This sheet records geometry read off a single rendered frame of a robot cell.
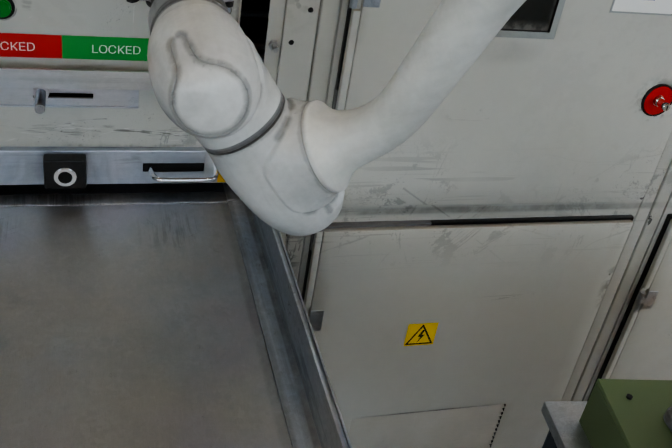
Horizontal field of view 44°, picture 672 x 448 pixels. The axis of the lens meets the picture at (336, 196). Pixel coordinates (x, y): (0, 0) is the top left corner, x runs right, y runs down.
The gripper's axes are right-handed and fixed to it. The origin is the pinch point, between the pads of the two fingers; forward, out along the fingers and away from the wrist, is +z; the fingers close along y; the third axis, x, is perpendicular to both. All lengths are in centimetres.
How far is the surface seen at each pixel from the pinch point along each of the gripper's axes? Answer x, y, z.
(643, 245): -50, 93, 0
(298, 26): -8.6, 18.2, -0.2
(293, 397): -38, 12, -43
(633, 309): -65, 95, -3
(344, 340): -68, 34, -2
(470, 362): -77, 62, -2
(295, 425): -38, 11, -47
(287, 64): -14.5, 17.3, -0.2
